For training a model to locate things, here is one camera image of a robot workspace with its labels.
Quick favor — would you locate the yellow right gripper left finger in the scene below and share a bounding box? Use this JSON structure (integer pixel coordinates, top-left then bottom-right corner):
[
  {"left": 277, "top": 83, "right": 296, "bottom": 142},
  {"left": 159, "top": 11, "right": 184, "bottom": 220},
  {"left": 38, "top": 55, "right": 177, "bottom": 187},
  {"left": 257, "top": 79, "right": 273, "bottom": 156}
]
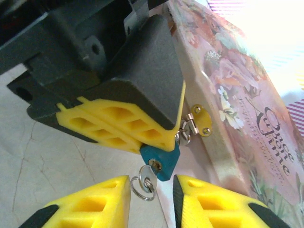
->
[{"left": 18, "top": 175, "right": 131, "bottom": 228}]

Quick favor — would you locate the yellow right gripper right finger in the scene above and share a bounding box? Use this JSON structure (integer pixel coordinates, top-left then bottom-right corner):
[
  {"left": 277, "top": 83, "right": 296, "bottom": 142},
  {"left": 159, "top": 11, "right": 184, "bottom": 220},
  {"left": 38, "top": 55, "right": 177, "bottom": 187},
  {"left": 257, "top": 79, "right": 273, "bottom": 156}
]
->
[{"left": 172, "top": 174, "right": 294, "bottom": 228}]

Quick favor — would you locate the silver key ring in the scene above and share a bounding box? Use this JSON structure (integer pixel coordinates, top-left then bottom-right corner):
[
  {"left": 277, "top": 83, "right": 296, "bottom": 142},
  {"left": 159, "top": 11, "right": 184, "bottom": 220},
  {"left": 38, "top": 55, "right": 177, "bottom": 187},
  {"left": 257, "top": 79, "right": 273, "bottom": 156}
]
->
[{"left": 130, "top": 175, "right": 156, "bottom": 202}]

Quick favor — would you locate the teal padlock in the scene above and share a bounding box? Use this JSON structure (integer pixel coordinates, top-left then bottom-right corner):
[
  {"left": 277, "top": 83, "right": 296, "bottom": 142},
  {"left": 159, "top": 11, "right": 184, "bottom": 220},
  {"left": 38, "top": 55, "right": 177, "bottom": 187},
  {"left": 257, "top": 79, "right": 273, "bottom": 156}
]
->
[{"left": 139, "top": 129, "right": 191, "bottom": 182}]

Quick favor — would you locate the silver key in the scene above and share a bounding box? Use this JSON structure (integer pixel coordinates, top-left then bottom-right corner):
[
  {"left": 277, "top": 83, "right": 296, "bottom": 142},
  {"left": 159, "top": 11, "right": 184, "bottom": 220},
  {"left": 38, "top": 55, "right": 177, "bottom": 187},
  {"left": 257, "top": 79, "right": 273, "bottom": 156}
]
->
[{"left": 139, "top": 160, "right": 162, "bottom": 193}]

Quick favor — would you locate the brass box hasp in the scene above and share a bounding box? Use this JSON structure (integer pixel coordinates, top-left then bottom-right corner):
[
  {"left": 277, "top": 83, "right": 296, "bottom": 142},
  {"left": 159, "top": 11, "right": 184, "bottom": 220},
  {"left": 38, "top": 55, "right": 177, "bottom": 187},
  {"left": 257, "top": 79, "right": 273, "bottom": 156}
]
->
[{"left": 184, "top": 104, "right": 212, "bottom": 138}]

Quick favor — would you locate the pink decorated storage box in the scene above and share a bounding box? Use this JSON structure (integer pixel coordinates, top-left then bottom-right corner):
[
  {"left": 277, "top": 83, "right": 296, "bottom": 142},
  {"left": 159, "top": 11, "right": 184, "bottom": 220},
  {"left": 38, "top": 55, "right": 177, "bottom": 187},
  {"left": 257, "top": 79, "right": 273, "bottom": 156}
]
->
[{"left": 154, "top": 0, "right": 304, "bottom": 228}]

